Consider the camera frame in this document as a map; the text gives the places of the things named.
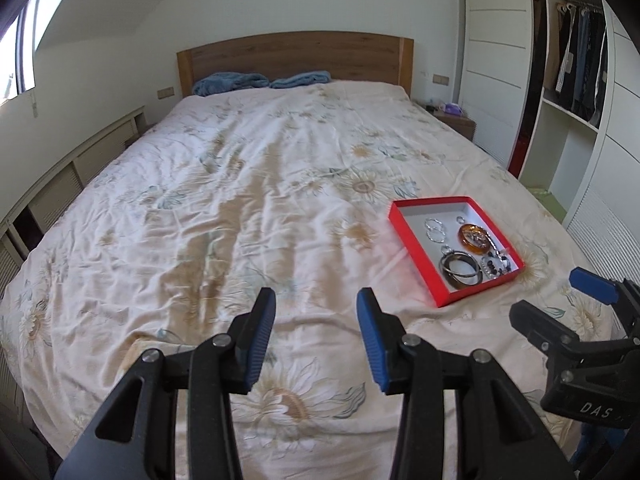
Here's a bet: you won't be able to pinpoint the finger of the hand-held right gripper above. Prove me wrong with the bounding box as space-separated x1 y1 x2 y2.
569 268 640 311
509 300 626 377

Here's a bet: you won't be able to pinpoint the wooden headboard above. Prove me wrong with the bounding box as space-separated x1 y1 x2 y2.
176 31 416 98

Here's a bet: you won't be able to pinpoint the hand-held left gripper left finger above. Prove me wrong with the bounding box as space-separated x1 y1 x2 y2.
54 287 277 480

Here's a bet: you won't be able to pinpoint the bed with floral bedspread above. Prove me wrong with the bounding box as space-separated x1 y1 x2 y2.
0 82 621 480

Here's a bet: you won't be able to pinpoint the green cushion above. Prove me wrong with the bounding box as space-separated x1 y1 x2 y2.
527 186 568 221

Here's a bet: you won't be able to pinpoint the white radiator cover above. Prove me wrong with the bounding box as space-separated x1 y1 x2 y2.
0 106 146 261

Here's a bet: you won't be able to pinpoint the person's blue clothing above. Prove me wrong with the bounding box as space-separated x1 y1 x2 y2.
570 422 640 480

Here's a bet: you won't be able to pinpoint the red jewelry box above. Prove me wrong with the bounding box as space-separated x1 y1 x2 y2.
388 196 526 308

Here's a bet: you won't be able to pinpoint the dark bangle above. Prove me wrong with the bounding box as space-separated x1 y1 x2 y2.
439 254 483 291

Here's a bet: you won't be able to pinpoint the blue fleece blanket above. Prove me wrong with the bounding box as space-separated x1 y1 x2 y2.
270 71 332 89
192 72 269 97

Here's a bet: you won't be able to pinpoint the dark bead bracelet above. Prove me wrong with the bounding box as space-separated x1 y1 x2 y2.
481 254 513 281

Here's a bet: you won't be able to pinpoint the white wardrobe door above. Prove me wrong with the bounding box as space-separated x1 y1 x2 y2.
452 0 531 166

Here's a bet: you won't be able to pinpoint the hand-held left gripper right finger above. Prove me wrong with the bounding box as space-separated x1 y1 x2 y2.
356 287 576 480

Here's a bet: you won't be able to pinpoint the hanging dark clothes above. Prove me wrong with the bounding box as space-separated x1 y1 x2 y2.
542 0 608 128

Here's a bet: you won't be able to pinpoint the silver chain necklace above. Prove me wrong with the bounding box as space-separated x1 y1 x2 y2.
482 232 513 261

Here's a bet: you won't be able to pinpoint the white louvred drawer front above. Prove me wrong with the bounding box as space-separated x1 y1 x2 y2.
562 195 640 281

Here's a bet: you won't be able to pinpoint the amber bangle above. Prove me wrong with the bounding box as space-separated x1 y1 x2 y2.
459 224 493 251

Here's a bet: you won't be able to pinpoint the wooden nightstand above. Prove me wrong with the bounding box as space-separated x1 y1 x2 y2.
425 102 476 141

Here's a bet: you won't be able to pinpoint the window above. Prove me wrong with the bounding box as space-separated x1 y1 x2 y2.
0 0 68 106

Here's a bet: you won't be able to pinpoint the white open shelf unit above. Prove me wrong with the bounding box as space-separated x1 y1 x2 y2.
517 0 640 281

